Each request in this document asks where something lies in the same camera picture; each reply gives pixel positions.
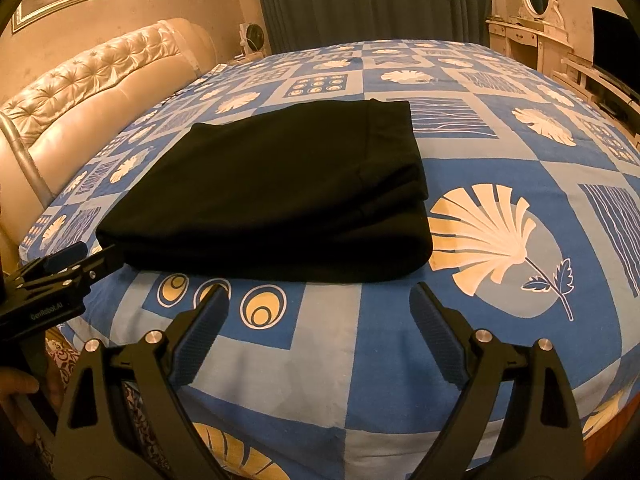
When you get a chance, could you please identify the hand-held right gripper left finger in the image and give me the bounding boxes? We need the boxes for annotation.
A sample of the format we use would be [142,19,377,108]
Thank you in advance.
[52,284,231,480]

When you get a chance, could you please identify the small white fan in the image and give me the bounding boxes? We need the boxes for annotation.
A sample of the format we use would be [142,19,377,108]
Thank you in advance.
[239,22,271,58]

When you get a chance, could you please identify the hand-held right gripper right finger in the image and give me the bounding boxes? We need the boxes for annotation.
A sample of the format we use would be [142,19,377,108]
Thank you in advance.
[409,282,587,480]

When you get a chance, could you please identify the black pants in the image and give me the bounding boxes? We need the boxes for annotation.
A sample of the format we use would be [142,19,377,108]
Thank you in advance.
[95,100,433,285]

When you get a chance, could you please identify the white television stand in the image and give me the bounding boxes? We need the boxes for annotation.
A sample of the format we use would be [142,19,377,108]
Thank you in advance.
[560,57,640,136]

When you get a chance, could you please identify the cream tufted leather headboard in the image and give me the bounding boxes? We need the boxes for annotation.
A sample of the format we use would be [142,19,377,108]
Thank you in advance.
[0,17,218,261]

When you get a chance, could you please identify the person's left hand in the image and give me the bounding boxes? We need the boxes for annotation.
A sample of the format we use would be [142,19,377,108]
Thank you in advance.
[0,367,41,443]

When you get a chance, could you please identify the black flat television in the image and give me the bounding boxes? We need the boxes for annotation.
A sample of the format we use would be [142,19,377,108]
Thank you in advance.
[591,6,638,93]

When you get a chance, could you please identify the blue patterned bed sheet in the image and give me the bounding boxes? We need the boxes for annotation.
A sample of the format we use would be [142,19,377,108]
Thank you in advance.
[17,39,640,480]

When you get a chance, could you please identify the dark patterned rug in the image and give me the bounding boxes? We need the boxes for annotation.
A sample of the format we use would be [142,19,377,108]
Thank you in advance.
[42,335,166,480]

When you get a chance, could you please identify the white vanity dresser with mirror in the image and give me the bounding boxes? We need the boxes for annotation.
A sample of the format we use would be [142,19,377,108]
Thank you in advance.
[485,0,573,73]

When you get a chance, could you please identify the dark green curtain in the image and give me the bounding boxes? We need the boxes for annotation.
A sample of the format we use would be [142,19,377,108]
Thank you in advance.
[250,0,493,56]

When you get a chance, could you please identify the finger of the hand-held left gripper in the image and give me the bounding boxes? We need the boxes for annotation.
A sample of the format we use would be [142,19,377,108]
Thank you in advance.
[19,241,90,278]
[20,245,124,294]

